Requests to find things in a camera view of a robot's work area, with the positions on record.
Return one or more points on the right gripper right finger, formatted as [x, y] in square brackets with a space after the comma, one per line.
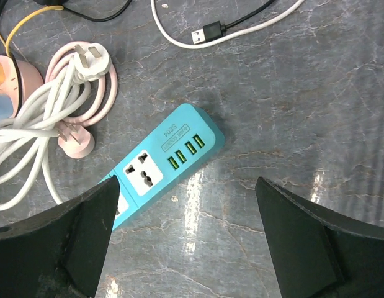
[317, 252]

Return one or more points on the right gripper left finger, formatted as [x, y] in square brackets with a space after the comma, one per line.
[60, 252]

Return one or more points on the blue charger plug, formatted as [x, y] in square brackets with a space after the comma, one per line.
[6, 107]

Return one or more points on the teal power strip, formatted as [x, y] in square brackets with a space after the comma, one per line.
[185, 140]

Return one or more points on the pink round socket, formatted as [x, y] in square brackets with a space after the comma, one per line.
[22, 79]

